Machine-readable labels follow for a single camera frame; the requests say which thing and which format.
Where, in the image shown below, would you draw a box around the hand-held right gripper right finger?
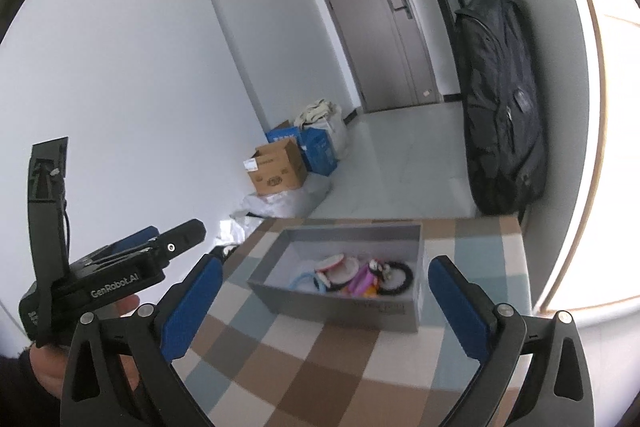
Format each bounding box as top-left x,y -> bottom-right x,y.
427,255 -> 596,427

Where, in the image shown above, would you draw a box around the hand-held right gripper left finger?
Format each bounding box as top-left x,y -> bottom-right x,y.
60,253 -> 224,427

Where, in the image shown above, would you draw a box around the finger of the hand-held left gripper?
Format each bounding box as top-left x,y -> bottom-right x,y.
107,227 -> 161,254
149,218 -> 207,258

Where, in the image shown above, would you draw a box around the black spiral hair tie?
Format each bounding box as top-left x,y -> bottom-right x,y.
377,260 -> 415,296

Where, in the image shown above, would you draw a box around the black cartoon charm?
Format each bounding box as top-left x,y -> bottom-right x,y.
369,258 -> 394,281

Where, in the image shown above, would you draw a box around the purple bracelet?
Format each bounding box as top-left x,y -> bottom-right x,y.
345,269 -> 381,299

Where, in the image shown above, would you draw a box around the grey cardboard box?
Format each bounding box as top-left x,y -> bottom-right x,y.
246,221 -> 425,334

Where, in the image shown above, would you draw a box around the light blue bracelet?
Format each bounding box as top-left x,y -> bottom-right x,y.
290,270 -> 329,294

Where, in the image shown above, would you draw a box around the white round badge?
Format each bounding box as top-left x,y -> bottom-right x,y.
315,256 -> 359,293

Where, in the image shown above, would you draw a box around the person's left forearm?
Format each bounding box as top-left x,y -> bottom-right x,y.
0,347 -> 63,427

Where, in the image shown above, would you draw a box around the person's left hand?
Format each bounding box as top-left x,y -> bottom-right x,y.
29,294 -> 144,394

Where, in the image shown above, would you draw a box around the white plastic bags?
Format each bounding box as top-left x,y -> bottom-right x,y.
217,186 -> 332,244

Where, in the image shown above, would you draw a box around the brown cardboard box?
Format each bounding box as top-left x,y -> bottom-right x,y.
243,139 -> 308,196

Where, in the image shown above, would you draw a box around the checkered tablecloth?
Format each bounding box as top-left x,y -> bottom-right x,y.
165,216 -> 533,427

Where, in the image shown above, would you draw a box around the blue cardboard box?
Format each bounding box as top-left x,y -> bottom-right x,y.
265,121 -> 338,178

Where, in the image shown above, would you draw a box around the white bag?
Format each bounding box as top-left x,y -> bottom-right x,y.
294,99 -> 349,160

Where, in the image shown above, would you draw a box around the black coat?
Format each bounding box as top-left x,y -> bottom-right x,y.
454,0 -> 549,216

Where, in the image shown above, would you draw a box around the grey door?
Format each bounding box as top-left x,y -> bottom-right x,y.
305,0 -> 443,114

